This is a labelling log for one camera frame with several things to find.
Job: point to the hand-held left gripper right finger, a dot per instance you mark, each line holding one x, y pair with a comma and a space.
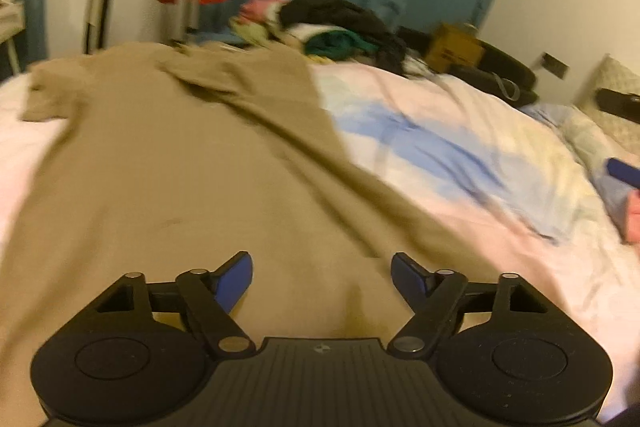
407, 279

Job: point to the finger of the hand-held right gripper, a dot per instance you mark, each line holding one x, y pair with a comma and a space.
620, 107
625, 171

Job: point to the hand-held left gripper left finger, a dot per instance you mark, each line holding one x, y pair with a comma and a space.
234, 282

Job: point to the khaki t-shirt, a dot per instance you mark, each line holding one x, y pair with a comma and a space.
175, 182

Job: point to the pile of clothes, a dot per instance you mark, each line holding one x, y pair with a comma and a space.
340, 32

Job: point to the quilted cream pillow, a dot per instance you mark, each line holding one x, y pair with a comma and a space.
615, 77

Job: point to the black bags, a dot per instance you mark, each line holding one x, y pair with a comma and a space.
505, 72

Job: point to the pastel duvet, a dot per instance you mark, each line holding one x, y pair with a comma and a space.
450, 167

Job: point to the cardboard box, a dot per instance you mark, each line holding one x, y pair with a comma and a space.
455, 49

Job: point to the white vanity table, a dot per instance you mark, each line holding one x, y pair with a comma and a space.
10, 22

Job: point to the black wall socket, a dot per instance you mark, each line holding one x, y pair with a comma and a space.
555, 66

